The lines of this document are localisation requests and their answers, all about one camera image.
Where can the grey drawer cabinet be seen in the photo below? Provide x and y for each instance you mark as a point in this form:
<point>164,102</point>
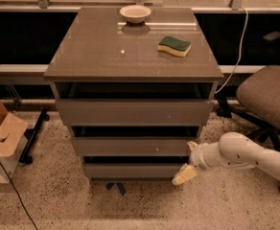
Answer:
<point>103,57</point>

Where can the cardboard box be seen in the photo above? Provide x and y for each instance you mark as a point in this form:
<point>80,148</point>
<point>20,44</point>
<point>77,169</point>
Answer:
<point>12,142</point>

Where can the brown office chair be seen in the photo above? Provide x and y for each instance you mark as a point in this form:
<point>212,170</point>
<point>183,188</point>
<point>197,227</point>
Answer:
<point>259,94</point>

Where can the grey drawer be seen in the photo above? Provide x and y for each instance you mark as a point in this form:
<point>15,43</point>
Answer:
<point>139,146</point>
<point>130,171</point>
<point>130,113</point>

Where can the grey top drawer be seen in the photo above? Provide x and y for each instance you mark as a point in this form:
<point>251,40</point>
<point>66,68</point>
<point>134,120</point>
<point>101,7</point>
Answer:
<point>130,113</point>

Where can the white bowl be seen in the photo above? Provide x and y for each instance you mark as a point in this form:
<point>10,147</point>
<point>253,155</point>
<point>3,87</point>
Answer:
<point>135,13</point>

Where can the grey bottom drawer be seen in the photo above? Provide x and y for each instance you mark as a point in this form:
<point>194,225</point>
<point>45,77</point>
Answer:
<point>130,171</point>

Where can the grey middle drawer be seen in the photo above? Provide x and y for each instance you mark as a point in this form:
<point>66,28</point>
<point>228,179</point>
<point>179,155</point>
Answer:
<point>139,146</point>

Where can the black stand foot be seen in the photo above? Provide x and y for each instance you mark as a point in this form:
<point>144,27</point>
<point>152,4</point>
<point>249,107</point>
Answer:
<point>31,134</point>

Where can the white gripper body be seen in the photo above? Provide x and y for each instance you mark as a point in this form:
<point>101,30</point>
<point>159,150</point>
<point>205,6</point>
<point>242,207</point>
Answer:
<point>198,157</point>

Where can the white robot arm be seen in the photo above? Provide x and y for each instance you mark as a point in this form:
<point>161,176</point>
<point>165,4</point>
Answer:
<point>232,151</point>

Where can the green yellow sponge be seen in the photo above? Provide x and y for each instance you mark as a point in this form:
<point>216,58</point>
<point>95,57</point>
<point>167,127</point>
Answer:
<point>174,46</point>

